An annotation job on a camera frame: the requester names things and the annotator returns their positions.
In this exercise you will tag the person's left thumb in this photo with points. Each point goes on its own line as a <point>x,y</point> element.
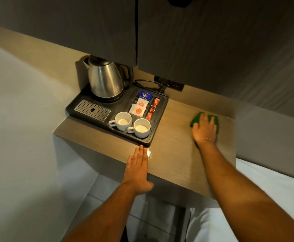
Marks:
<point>148,186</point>

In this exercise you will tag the perforated metal drip grate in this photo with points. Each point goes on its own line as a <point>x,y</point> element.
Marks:
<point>92,110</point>

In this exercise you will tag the red stick sachet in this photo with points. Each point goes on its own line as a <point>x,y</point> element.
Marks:
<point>152,109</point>
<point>149,116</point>
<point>156,102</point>

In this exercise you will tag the person's right forearm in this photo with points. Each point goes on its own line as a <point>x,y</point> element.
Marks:
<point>240,199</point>

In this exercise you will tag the person's right middle finger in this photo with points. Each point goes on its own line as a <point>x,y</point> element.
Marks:
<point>211,122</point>

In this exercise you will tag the person's right hand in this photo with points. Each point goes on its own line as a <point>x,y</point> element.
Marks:
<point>205,132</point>

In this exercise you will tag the person's left little finger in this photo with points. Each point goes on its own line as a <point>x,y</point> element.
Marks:
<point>129,163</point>

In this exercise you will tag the white ceramic cup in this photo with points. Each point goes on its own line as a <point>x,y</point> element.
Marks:
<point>123,121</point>
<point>141,128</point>

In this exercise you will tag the white tea bag sachet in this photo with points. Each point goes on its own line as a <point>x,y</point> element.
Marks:
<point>137,110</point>
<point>142,102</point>

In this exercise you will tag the person's right thumb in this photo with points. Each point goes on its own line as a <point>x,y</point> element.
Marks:
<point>195,129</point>

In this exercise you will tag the black wall socket panel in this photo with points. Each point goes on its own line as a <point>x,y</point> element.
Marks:
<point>172,84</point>

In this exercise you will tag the blue sachet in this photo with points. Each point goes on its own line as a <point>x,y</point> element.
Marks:
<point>144,95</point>

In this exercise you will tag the person's left hand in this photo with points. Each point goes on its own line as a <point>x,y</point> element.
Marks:
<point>136,175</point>

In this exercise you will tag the stainless steel electric kettle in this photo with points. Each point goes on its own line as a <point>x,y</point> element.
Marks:
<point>104,78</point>

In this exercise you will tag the black plastic tray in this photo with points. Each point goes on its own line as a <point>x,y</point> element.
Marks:
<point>121,104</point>

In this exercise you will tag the green cleaning cloth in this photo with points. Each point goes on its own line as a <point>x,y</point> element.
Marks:
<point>196,118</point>

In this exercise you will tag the person's left forearm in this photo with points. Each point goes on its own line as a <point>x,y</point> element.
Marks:
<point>104,214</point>

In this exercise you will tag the white bed sheet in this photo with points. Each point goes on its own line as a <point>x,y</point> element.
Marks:
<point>270,183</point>

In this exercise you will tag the black kettle base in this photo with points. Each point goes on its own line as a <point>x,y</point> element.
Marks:
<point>109,98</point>

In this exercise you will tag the person's left middle finger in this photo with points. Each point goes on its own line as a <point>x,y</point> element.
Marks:
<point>140,158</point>

